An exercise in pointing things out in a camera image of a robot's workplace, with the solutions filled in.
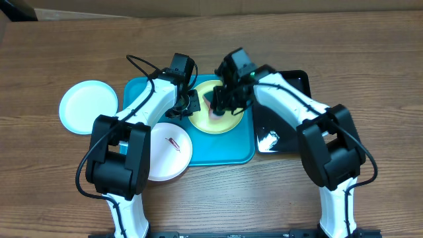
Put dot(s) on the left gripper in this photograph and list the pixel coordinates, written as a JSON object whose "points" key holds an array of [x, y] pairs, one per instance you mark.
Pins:
{"points": [[194, 107]]}

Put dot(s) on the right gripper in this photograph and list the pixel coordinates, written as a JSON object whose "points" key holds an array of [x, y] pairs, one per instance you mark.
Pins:
{"points": [[221, 99]]}

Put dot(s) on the green scrubbing sponge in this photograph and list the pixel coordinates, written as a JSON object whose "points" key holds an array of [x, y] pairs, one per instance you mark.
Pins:
{"points": [[208, 97]]}

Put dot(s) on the yellow-green round plate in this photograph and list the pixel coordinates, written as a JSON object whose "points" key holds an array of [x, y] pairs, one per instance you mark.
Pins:
{"points": [[200, 119]]}

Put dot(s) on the white pink round plate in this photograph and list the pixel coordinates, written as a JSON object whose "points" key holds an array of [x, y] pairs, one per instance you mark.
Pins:
{"points": [[171, 152]]}

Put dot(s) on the light blue round plate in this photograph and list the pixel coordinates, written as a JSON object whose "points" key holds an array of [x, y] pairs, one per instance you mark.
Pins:
{"points": [[84, 102]]}

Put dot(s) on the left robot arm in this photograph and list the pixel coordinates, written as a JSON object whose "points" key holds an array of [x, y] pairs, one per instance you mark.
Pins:
{"points": [[118, 160]]}

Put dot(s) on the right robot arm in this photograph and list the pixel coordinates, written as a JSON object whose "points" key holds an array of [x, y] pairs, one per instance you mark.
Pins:
{"points": [[329, 145]]}

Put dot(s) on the black rectangular tray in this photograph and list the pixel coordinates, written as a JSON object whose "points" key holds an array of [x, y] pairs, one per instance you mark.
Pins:
{"points": [[271, 133]]}

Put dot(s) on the dark object top-left corner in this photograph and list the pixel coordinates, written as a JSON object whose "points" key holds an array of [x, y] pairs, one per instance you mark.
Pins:
{"points": [[18, 10]]}

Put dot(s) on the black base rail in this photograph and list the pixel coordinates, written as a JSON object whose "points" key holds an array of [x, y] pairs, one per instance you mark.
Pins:
{"points": [[293, 233]]}

